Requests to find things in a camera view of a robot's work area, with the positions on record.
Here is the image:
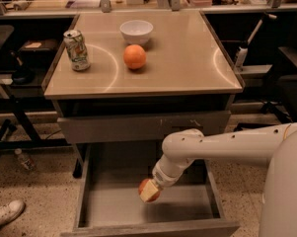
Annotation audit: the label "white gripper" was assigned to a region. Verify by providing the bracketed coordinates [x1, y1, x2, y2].
[139, 156, 188, 203]

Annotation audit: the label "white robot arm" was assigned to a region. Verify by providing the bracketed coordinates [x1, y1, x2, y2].
[138, 122, 297, 237]

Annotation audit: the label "open middle drawer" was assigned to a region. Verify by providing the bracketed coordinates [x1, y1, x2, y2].
[61, 141, 239, 237]

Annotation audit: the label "closed top drawer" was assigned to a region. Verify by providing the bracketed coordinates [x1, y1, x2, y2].
[57, 111, 231, 144]

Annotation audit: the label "grey drawer cabinet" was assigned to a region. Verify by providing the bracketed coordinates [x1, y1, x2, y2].
[44, 9, 244, 166]

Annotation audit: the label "plastic water bottle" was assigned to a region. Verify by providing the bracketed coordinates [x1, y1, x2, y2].
[14, 148, 36, 171]

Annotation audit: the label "orange fruit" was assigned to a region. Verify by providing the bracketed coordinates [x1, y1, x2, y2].
[123, 44, 146, 69]

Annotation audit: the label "white sneaker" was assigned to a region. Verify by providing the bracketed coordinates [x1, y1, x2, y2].
[0, 199, 26, 226]

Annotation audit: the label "white bowl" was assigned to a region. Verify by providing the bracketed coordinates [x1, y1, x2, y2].
[119, 20, 154, 45]

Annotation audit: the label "black office chair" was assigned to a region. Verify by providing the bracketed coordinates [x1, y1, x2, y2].
[233, 0, 297, 131]

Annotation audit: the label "green white soda can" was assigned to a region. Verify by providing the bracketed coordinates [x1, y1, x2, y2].
[63, 30, 90, 71]

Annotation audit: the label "black box on shelf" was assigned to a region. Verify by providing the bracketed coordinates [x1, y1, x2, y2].
[19, 39, 58, 60]

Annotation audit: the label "black folding table frame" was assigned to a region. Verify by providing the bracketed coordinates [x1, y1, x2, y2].
[0, 25, 70, 173]

